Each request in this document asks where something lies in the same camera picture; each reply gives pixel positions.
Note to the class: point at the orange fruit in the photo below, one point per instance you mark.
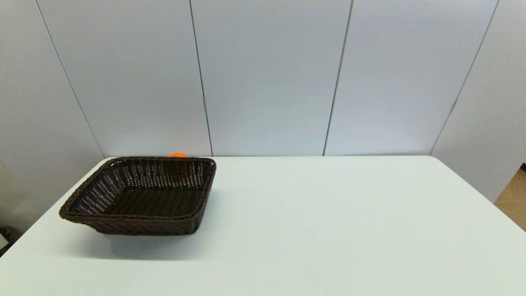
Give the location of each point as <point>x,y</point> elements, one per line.
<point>178,155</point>

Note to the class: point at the dark brown wicker basket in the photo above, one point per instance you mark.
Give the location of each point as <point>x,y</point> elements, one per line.
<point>139,203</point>

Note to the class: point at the dark object on floor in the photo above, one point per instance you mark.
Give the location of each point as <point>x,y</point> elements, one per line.
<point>5,236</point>

